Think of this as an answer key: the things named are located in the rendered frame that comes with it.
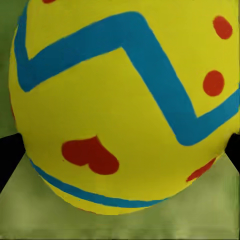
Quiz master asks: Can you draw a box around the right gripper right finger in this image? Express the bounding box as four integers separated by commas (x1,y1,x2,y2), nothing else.
221,133,240,173

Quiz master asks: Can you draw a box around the easter egg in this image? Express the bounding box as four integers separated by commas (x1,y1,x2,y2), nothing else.
8,0,240,215

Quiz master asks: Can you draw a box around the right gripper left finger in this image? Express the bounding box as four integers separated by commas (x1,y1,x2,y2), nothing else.
0,133,26,193

